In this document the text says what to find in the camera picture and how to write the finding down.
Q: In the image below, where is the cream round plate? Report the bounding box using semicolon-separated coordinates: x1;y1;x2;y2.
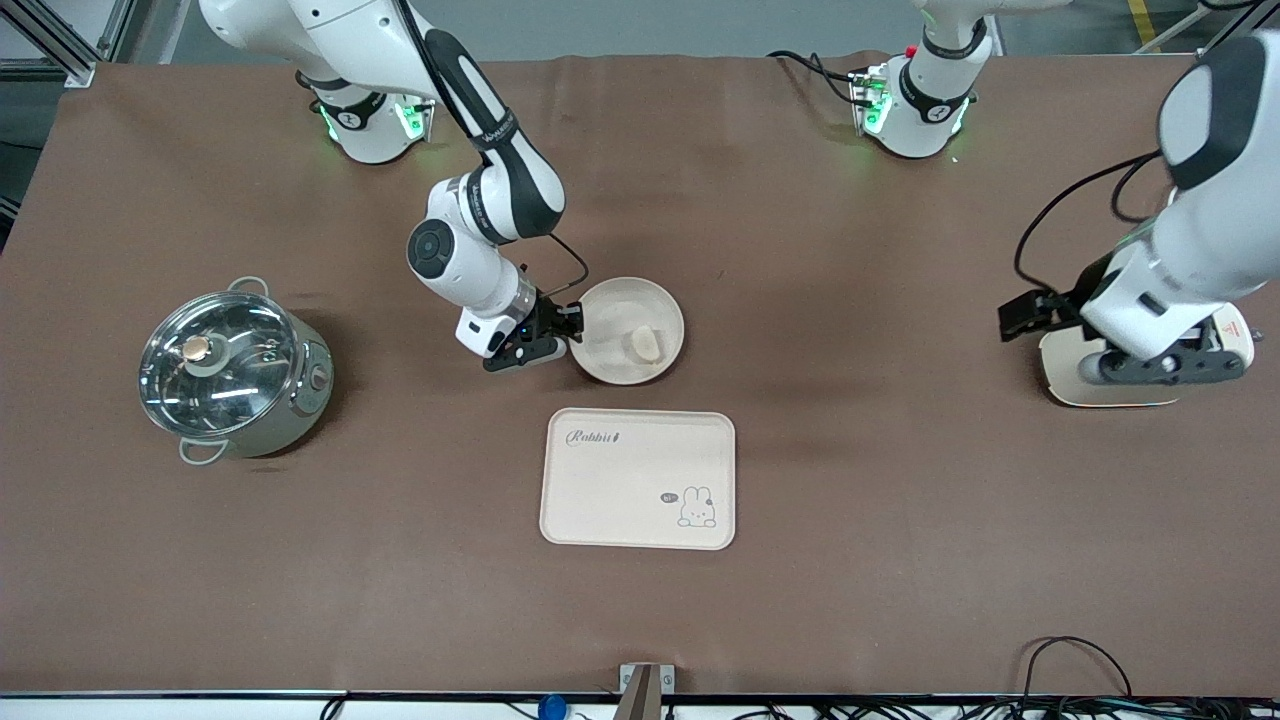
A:
567;276;687;387

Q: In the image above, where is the cream two-slot toaster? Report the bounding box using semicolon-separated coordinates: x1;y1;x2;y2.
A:
1038;300;1263;409

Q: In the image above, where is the cream rabbit print tray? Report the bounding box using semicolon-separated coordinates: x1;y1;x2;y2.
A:
539;406;738;552

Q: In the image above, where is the grey-green electric cooking pot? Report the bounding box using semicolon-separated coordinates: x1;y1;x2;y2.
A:
138;275;336;467

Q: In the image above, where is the brown table cover mat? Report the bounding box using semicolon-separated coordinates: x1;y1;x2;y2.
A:
0;52;1280;697

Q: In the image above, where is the glass lid with copper knob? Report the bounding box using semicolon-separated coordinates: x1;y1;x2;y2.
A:
138;290;301;442

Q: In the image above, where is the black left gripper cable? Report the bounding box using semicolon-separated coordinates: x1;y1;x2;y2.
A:
1012;148;1169;297

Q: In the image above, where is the aluminium frame profile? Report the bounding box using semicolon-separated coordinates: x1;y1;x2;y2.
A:
1190;0;1280;53
0;0;138;89

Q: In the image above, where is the black left arm base cable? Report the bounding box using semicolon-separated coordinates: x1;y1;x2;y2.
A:
767;49;867;107

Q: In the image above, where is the black looped cable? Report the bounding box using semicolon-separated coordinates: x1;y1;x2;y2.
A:
1020;635;1134;707

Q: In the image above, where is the grey metal camera bracket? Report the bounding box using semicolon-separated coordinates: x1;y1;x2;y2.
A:
618;662;677;720

